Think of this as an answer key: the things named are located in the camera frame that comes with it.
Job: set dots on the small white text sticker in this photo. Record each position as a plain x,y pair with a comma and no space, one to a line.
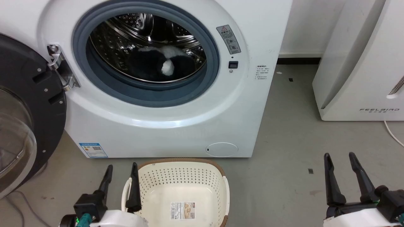
262,73

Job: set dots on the steel washer drum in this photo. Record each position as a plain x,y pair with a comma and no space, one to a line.
126,31

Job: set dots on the grey warning sticker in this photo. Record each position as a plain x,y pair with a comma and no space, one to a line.
228,39

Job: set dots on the blue energy label sticker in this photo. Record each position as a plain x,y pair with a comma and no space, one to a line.
93,150

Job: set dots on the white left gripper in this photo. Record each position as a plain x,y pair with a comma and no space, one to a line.
120,220

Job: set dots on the black round washer door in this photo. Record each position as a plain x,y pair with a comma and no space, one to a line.
47,119

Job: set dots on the white air purifier appliance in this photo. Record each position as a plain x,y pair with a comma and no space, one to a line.
356,72

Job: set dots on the white front-load washing machine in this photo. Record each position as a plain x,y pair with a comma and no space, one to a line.
176,132

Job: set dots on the grey rubber door gasket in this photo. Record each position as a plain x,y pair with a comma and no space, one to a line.
148,94

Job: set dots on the round white filter cover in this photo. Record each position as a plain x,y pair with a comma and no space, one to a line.
222,149

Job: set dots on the black door latch socket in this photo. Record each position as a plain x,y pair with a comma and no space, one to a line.
233,65

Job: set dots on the cream perforated laundry basket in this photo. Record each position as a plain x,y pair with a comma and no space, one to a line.
180,179

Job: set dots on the barcode label in basket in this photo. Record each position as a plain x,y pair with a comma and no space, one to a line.
183,210

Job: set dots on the chrome door hinge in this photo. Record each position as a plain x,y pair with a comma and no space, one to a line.
64,74

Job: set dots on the black and white garment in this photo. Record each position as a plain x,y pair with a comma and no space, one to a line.
148,64

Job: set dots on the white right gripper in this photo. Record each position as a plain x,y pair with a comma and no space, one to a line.
356,219

